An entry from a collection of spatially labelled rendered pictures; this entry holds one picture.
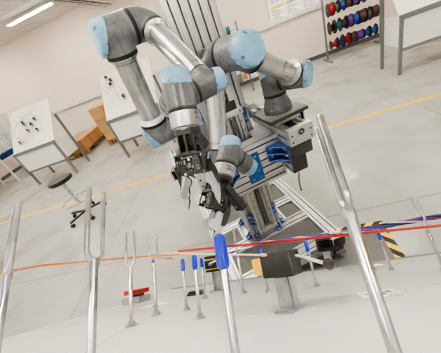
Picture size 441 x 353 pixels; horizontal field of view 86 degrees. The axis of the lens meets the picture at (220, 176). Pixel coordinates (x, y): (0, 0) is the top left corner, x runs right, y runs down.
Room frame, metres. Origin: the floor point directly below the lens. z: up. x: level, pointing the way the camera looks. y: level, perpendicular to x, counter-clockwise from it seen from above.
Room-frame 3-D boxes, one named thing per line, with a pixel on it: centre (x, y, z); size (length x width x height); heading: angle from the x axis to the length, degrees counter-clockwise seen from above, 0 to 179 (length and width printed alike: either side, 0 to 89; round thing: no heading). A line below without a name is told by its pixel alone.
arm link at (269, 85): (1.22, -0.44, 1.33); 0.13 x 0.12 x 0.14; 37
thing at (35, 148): (6.06, 3.56, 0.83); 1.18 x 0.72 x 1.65; 76
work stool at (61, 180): (3.31, 2.07, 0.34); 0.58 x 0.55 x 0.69; 16
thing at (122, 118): (5.31, 1.06, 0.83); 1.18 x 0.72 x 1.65; 74
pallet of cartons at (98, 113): (7.06, 1.85, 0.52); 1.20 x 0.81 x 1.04; 77
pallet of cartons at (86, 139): (7.46, 3.40, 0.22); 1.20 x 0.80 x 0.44; 168
